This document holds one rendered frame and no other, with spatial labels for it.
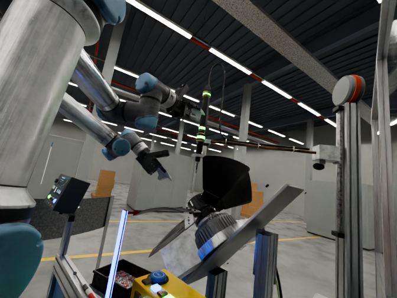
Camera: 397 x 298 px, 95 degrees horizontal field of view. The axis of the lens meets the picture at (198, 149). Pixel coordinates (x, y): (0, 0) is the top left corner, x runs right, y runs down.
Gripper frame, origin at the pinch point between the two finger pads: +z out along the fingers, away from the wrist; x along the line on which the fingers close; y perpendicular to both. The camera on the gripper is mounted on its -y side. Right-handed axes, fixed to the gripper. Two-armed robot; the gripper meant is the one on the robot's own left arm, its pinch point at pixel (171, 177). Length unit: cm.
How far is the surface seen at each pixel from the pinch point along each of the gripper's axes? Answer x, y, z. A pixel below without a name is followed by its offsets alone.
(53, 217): -111, 114, -62
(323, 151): 18, -61, 41
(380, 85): 28, -99, 36
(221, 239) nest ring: 16.2, 1.4, 34.6
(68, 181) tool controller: -11, 43, -38
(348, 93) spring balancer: 24, -89, 30
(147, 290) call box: 48, 21, 21
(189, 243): 6.2, 13.1, 28.8
